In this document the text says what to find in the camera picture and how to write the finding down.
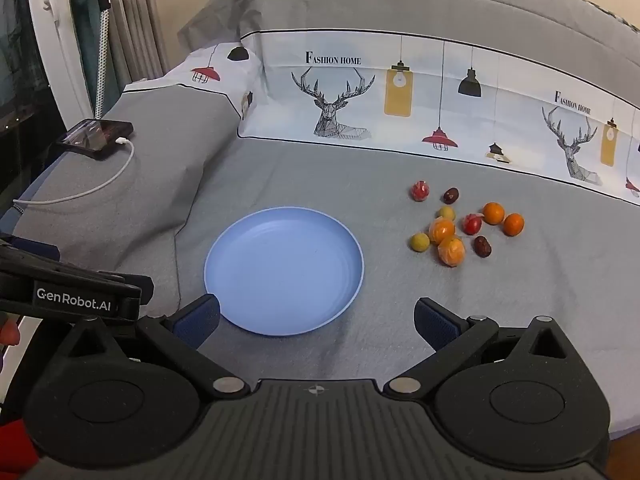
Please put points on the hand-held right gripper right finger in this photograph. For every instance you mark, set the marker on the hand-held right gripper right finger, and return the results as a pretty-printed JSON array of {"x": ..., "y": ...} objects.
[{"x": 436, "y": 324}]

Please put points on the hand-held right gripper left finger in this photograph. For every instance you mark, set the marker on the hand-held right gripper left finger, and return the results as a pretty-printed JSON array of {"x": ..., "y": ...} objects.
[{"x": 196, "y": 324}]

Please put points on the plastic-wrapped orange tangerine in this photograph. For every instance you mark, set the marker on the plastic-wrapped orange tangerine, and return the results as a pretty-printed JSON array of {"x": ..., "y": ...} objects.
[
  {"x": 441, "y": 230},
  {"x": 451, "y": 251}
]

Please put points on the yellowish longan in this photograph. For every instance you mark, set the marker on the yellowish longan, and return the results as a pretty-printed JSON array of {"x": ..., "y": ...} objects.
[
  {"x": 420, "y": 242},
  {"x": 446, "y": 213}
]

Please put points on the dried red jujube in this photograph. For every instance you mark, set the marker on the dried red jujube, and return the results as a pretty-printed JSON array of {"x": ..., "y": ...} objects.
[
  {"x": 451, "y": 195},
  {"x": 482, "y": 246}
]

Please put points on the blue plate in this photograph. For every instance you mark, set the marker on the blue plate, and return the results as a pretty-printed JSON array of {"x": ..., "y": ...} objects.
[{"x": 280, "y": 270}]

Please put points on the red plastic-wrapped ball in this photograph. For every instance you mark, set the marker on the red plastic-wrapped ball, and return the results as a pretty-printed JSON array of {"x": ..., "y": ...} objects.
[
  {"x": 472, "y": 224},
  {"x": 420, "y": 191}
]

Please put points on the person's left hand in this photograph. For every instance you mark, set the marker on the person's left hand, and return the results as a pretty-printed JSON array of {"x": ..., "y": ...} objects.
[{"x": 7, "y": 333}]

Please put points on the grey printed pillow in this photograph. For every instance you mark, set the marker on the grey printed pillow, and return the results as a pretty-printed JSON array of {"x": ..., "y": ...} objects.
[{"x": 150, "y": 160}]

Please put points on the black smartphone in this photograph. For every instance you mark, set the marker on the black smartphone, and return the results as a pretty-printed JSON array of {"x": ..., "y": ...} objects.
[{"x": 95, "y": 137}]

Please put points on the black and dotted pole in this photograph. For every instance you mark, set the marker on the black and dotted pole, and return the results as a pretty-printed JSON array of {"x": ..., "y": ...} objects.
[{"x": 103, "y": 60}]

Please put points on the grey curtain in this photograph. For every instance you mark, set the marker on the grey curtain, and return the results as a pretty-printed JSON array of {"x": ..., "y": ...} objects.
[{"x": 140, "y": 15}]

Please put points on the white window frame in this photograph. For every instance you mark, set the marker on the white window frame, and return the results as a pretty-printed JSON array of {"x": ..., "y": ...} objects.
[{"x": 50, "y": 35}]

